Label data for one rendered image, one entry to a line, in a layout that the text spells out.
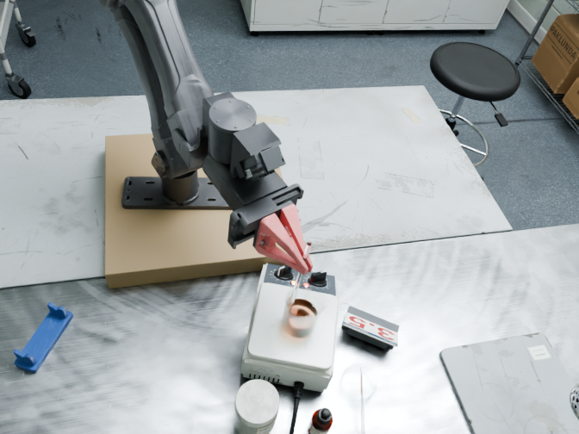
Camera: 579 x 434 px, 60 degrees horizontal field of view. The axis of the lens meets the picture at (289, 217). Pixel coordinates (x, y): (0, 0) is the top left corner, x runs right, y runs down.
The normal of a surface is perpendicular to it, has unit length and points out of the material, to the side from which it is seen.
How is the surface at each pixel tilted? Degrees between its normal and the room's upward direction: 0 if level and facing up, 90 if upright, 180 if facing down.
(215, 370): 0
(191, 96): 41
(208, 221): 0
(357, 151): 0
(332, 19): 90
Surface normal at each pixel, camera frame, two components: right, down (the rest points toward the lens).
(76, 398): 0.12, -0.63
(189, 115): 0.45, -0.03
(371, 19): 0.22, 0.77
